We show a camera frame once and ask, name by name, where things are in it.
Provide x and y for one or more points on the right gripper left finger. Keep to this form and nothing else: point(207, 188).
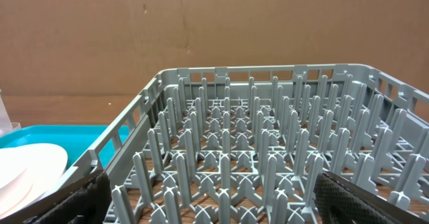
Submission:
point(84, 201)

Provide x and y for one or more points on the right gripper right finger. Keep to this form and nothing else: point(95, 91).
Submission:
point(340, 201)

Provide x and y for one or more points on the teal plastic tray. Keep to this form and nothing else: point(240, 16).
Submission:
point(75, 139)

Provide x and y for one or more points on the large white plate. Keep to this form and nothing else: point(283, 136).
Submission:
point(28, 172)

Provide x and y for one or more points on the clear plastic bin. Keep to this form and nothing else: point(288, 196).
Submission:
point(6, 125)

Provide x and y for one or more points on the grey dish rack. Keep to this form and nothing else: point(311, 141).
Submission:
point(246, 144)

